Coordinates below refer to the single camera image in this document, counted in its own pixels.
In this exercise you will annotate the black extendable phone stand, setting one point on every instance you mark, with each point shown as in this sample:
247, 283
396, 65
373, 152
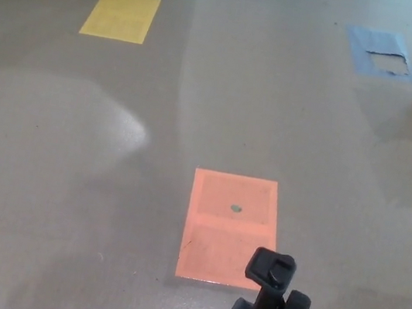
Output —
270, 270

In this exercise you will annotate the orange floor sheet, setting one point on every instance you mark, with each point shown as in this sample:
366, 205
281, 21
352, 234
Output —
215, 242

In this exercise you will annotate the yellow floor sheet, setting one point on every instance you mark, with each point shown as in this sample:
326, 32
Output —
120, 15

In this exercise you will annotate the torn blue floor sheet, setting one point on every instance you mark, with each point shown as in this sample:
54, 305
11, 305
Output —
358, 43

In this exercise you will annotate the small green round sticker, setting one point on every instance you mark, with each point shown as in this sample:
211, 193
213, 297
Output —
236, 208

